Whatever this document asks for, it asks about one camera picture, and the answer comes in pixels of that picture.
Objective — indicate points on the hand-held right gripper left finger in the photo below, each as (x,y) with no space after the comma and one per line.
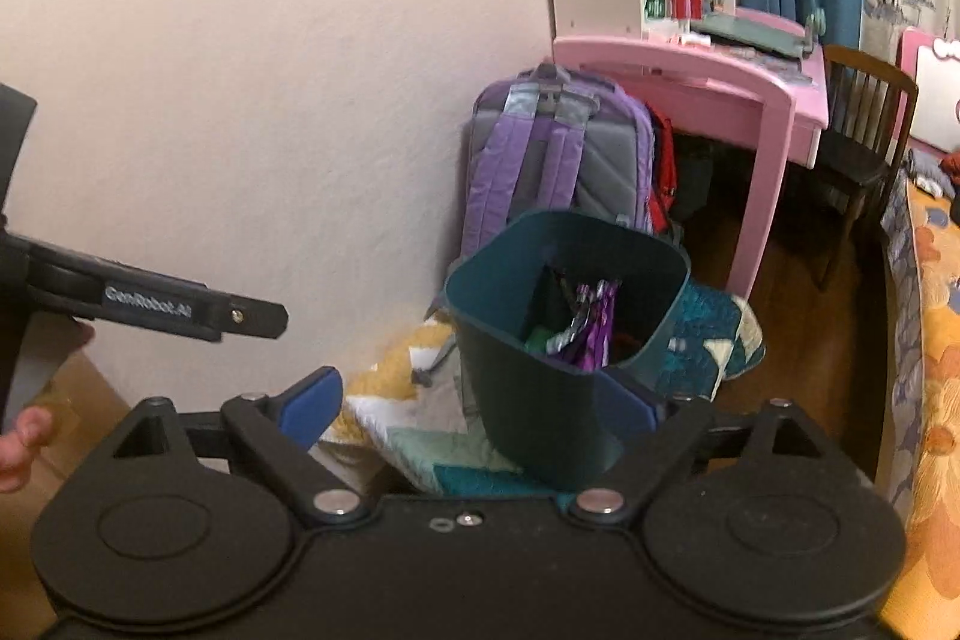
(309,406)

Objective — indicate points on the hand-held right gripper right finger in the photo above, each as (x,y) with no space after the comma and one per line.
(634,406)

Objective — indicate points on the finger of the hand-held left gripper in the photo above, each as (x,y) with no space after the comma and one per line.
(172,306)

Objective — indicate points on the purple chip bag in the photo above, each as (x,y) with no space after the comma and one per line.
(589,325)

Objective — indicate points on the teal plastic bin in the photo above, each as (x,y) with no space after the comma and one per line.
(536,415)

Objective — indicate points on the green cylindrical can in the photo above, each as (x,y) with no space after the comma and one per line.
(541,341)

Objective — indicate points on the person's left hand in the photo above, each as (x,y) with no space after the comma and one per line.
(19,449)

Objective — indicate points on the patchwork quilt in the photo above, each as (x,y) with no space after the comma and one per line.
(412,430)

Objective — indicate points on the cardboard box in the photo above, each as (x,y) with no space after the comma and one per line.
(67,430)

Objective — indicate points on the red bag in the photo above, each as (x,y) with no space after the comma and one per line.
(664,160)

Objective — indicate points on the purple backpack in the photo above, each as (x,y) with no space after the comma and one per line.
(540,160)

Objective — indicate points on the orange printed blanket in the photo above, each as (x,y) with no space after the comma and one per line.
(930,385)

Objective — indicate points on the dark wooden chair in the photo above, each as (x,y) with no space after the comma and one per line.
(855,160)

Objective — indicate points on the pink desk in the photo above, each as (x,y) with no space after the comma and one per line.
(720,85)

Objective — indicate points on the green desk tray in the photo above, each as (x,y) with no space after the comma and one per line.
(750,29)

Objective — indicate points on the pink and white headboard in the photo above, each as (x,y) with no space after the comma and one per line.
(937,85)

